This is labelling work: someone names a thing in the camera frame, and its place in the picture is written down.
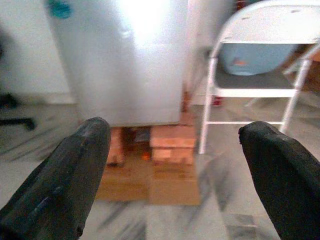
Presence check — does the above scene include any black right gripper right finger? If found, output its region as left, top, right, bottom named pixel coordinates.
left=238, top=121, right=320, bottom=240

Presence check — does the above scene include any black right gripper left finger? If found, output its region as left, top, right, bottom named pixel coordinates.
left=0, top=116, right=111, bottom=240

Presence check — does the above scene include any silver fridge door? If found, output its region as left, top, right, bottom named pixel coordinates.
left=44, top=0, right=190, bottom=126

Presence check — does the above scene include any teal round fridge magnet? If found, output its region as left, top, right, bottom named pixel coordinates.
left=47, top=0, right=73, bottom=20

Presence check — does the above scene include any black chair base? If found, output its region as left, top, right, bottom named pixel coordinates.
left=0, top=92, right=36, bottom=131

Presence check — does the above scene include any brown cardboard sheet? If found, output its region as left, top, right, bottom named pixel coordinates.
left=96, top=159, right=202, bottom=206

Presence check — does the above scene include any light blue plastic tub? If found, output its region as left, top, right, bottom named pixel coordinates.
left=219, top=43, right=298, bottom=76

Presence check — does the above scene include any white folding chair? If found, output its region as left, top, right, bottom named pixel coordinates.
left=198, top=0, right=320, bottom=155

